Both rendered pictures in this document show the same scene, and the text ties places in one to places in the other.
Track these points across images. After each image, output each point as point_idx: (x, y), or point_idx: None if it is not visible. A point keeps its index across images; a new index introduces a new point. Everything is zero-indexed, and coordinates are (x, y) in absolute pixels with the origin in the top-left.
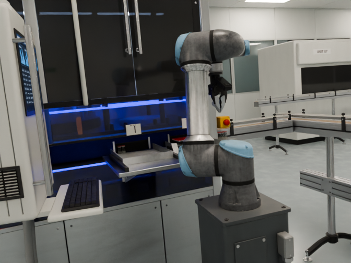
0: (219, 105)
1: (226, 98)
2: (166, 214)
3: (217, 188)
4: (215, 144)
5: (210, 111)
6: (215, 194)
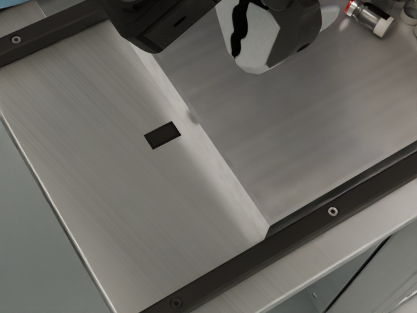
0: (232, 31)
1: (280, 58)
2: None
3: (412, 244)
4: (212, 136)
5: None
6: (397, 244)
